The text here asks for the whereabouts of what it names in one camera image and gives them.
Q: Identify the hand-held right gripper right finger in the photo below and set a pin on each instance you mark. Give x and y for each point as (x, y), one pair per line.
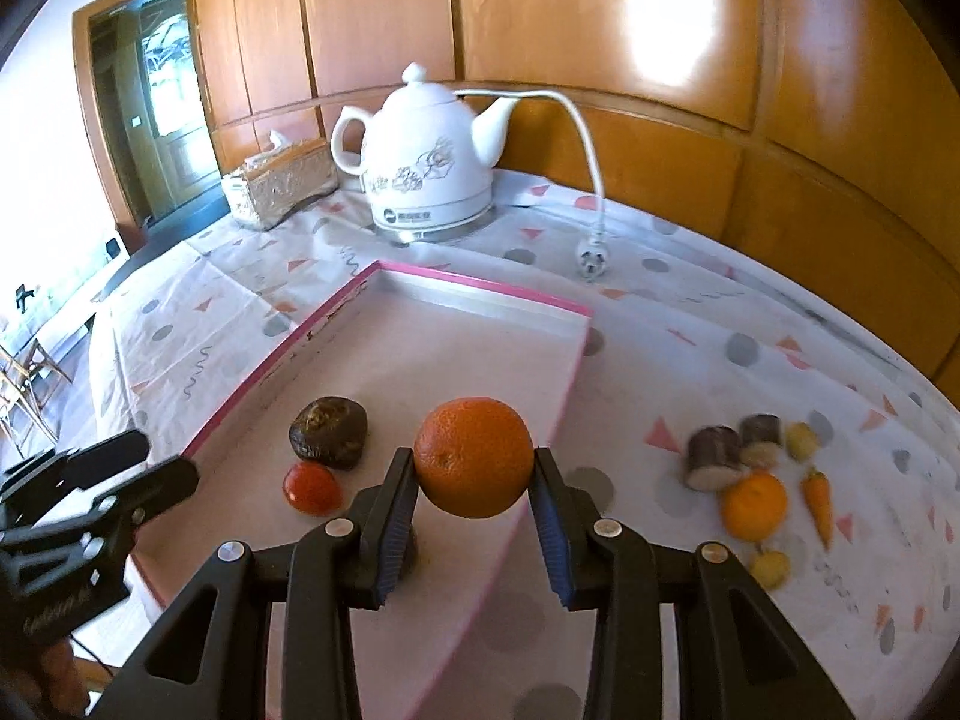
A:
(551, 540)

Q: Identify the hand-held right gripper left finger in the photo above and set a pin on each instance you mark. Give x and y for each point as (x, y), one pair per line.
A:
(397, 540)

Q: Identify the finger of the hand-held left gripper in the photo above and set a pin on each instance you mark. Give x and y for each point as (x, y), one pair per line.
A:
(105, 457)
(157, 484)

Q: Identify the large orange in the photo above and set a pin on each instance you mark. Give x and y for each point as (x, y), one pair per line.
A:
(472, 457)

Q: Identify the brown-white mushroom piece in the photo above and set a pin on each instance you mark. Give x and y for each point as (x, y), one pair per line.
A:
(712, 454)

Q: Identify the pink-rimmed tray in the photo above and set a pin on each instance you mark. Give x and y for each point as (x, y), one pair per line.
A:
(465, 360)

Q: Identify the small orange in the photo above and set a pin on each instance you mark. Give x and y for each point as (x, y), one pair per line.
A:
(754, 506)

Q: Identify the small yellow potato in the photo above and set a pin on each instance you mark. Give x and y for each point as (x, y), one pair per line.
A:
(772, 568)
(801, 442)

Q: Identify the small carrot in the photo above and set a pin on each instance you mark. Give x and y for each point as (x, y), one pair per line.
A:
(817, 502)

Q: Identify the person's left hand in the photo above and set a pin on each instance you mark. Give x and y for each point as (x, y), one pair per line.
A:
(60, 682)

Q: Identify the red tomato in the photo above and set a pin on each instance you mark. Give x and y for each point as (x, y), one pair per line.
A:
(311, 489)

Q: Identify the wooden chair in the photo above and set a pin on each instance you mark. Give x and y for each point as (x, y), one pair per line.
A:
(34, 371)

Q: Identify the dark brown mushroom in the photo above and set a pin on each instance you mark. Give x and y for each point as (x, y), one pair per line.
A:
(330, 435)

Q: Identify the patterned white tablecloth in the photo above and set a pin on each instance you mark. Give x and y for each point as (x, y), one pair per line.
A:
(712, 300)

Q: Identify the silver kettle base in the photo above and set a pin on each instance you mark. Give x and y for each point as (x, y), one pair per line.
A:
(435, 231)

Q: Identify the patterned tissue box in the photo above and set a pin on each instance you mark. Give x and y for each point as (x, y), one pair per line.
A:
(285, 184)

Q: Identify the wooden glass door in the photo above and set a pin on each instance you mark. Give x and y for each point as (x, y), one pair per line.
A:
(172, 112)

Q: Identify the white floral electric kettle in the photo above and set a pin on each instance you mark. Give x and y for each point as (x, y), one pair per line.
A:
(427, 150)

